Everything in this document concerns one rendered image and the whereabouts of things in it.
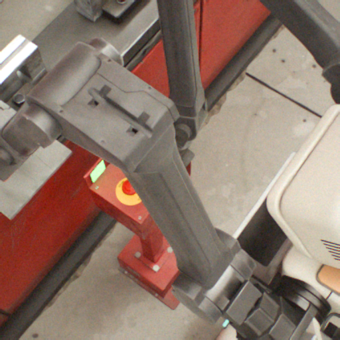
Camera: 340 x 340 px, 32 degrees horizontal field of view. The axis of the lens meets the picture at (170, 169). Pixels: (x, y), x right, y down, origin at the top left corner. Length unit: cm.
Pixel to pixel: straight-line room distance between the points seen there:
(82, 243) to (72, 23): 89
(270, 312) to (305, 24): 44
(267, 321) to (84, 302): 135
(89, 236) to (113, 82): 162
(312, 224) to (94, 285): 145
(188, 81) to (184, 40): 9
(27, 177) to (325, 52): 61
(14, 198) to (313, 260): 59
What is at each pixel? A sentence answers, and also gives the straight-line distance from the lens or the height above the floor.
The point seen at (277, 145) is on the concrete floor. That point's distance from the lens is 234.
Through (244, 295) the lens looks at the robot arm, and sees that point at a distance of 83.
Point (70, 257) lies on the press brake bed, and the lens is 214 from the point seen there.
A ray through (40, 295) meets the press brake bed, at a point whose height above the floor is 5.
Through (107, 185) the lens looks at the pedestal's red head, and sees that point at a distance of 141.
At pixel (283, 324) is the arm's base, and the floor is 123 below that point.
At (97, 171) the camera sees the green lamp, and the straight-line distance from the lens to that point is 139.
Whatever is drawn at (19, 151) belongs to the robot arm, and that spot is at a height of 129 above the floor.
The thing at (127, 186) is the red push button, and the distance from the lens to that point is 137.
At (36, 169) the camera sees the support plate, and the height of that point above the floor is 100.
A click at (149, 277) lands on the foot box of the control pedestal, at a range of 201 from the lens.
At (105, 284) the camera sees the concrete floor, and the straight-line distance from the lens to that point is 214.
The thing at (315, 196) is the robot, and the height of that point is 136.
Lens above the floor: 207
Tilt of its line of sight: 66 degrees down
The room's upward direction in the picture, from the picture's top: 4 degrees counter-clockwise
